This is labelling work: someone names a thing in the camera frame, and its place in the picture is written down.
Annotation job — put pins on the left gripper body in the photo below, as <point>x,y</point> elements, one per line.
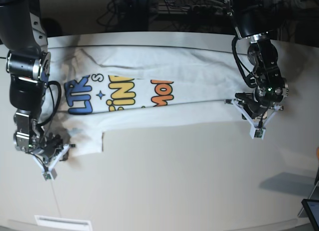
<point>255,104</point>

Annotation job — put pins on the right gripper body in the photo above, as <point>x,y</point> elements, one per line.
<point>51,147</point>

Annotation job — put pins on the white printed T-shirt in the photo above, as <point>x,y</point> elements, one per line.
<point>107,88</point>

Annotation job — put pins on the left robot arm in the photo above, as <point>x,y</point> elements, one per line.
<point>270,88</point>

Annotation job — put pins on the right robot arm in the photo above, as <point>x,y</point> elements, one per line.
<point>34,96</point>

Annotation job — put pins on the white paper label strip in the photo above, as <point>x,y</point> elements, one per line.
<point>63,224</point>

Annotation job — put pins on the black tablet device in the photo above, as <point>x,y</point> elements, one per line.
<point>311,208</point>

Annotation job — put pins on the power strip with red light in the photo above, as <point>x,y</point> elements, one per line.
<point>203,10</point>

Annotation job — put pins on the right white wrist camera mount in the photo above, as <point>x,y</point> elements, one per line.
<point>48,170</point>

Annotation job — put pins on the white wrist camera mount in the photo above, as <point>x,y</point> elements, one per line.
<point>258,126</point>
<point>48,170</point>

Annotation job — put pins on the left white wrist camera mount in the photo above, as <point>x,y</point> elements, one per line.
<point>258,126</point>

